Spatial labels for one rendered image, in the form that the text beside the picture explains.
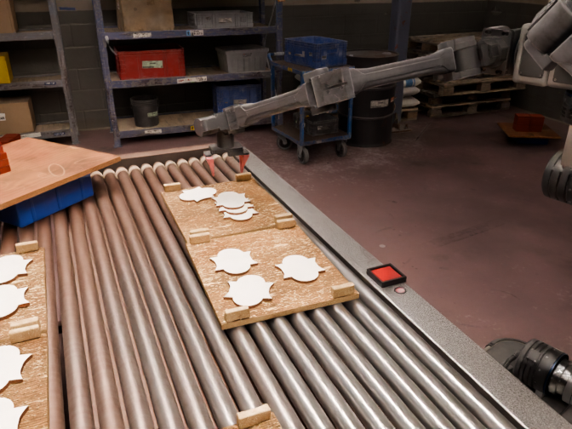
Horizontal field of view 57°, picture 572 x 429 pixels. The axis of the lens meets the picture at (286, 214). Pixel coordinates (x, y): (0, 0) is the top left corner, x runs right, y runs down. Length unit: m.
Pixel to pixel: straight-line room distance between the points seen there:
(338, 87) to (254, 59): 4.55
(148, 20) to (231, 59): 0.90
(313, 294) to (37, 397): 0.63
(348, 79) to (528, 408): 0.80
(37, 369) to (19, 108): 4.82
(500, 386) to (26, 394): 0.91
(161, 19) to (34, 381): 4.77
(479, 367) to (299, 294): 0.44
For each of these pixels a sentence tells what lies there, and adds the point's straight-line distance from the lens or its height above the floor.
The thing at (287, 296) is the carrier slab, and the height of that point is 0.94.
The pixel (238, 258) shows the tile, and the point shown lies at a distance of 1.44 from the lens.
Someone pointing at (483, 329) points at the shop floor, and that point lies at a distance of 2.89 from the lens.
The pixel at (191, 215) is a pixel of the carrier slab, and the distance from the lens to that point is 1.72.
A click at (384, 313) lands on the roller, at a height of 0.92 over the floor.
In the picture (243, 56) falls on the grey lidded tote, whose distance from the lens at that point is 5.78.
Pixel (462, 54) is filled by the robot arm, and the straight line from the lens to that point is 1.49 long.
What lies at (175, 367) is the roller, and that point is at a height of 0.92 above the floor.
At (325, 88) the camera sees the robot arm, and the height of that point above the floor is 1.39.
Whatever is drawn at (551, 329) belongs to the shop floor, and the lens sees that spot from 3.03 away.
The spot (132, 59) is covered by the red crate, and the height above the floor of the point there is 0.84.
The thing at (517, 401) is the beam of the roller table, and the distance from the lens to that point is 1.15.
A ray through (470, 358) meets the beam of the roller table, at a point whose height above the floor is 0.91.
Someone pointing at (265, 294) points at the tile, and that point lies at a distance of 1.28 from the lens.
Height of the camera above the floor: 1.66
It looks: 25 degrees down
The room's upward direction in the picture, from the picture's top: straight up
